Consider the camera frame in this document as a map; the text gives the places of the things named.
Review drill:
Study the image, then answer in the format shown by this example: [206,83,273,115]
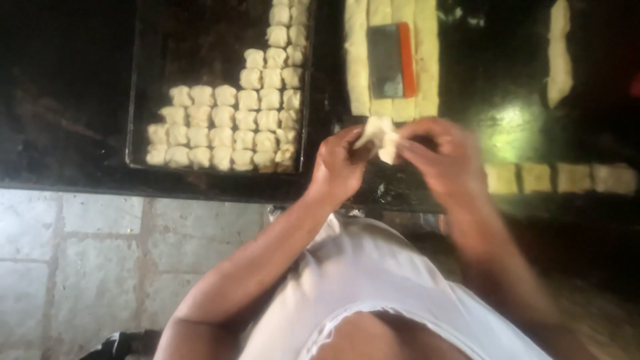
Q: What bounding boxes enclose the person's left hand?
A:
[310,124,375,202]

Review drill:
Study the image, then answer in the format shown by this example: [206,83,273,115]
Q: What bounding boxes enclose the person's right hand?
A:
[394,118,493,207]

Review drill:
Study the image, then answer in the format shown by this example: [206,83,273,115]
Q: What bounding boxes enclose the raw dough piece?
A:
[354,115,401,165]

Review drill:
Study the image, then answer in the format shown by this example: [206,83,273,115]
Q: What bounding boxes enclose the sheet of cut dough strips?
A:
[343,0,441,123]

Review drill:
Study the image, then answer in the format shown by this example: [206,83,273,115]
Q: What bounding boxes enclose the rows of shaped dough pieces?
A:
[145,0,309,174]

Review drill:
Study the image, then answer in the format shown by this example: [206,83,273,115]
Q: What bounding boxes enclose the dark metal baking tray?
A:
[126,0,317,175]

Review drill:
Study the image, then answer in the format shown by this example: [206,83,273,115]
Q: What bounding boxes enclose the person's white shirt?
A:
[238,212,553,360]

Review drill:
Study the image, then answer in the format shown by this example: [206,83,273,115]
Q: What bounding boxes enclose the long irregular dough strip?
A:
[545,0,575,109]

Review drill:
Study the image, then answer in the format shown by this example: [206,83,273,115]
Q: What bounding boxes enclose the orange-handled metal dough scraper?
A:
[366,22,417,100]

